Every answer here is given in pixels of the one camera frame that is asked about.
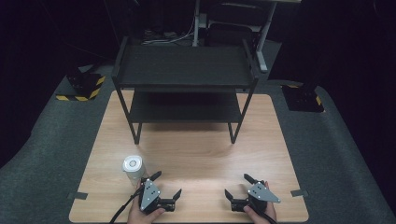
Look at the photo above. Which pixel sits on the black two-tier shelf rack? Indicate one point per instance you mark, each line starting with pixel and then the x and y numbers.
pixel 183 67

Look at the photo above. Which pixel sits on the grey tape strip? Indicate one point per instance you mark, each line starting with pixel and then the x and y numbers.
pixel 77 195
pixel 299 193

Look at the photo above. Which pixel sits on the white lidded bottle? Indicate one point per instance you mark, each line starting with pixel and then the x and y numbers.
pixel 133 165

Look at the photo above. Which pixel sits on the person's right hand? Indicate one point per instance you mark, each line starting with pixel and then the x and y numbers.
pixel 269 211

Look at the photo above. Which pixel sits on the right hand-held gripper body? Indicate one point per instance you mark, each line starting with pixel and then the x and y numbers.
pixel 261 193

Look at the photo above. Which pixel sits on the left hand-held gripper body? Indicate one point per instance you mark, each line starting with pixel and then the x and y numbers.
pixel 150 194

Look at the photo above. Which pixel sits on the black office chair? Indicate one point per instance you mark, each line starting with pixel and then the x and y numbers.
pixel 232 31

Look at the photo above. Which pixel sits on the person's left hand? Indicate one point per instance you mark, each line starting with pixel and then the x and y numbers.
pixel 140 217

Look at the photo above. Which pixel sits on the black yellow striped stand base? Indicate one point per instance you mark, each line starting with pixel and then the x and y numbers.
pixel 303 99
pixel 84 85

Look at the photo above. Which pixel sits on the white metal desk frame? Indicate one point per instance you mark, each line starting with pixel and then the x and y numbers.
pixel 264 46

